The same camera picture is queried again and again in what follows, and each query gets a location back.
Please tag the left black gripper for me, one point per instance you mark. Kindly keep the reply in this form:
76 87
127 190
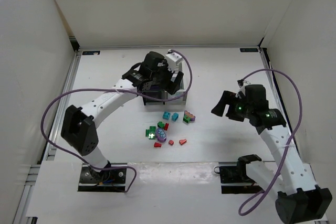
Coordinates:
171 83

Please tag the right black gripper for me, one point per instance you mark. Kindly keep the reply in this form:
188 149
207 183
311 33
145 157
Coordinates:
232 107

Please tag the purple butterfly arch lego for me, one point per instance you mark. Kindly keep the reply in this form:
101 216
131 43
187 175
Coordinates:
189 115

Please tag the green number four lego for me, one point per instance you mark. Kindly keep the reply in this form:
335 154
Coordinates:
186 119

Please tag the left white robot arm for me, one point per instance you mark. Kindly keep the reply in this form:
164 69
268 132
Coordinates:
79 128

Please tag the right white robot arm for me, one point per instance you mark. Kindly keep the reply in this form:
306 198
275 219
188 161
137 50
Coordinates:
297 196

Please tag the black slotted container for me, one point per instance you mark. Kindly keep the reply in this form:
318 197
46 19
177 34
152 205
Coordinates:
154 93

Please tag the white slotted container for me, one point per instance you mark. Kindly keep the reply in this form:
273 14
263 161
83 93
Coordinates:
182 67

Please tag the blue square lego stud-up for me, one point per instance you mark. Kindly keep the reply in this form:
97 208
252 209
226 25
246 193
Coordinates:
166 115

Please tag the blue square lego tilted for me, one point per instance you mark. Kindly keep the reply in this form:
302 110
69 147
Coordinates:
174 117

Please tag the dark green small lego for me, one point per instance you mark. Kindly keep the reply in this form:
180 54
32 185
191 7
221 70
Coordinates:
161 124

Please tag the red flat lego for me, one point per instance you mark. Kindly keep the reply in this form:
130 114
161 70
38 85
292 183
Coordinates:
166 126

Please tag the green plate lego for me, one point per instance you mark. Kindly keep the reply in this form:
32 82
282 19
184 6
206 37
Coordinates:
150 133

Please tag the purple lotus flower lego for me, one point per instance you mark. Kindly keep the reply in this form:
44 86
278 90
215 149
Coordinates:
160 135

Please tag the right blue label sticker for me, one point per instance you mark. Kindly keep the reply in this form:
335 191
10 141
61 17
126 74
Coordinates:
248 49

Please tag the red curved lego right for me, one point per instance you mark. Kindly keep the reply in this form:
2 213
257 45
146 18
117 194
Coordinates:
183 141

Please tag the red curved lego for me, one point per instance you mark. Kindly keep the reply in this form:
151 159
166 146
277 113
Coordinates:
183 141
157 144

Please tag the red curved lego left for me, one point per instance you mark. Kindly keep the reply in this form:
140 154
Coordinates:
157 144

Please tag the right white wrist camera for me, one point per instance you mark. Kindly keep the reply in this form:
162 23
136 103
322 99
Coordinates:
242 88

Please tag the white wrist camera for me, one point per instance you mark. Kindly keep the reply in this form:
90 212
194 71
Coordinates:
173 59
242 88

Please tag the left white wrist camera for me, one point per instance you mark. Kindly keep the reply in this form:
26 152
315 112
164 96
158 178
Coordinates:
173 59

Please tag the right aluminium frame rail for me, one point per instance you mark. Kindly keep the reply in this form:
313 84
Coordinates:
272 77

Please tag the aluminium frame rail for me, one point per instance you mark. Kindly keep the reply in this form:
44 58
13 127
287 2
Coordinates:
50 132
272 77

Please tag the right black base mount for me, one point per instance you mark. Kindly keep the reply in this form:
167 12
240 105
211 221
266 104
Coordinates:
232 183

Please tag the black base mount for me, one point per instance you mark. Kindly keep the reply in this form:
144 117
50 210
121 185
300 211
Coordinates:
112 181
232 183

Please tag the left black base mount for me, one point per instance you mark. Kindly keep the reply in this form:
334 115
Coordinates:
112 181

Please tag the left aluminium frame rail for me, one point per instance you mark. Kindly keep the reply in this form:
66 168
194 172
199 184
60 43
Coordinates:
50 132

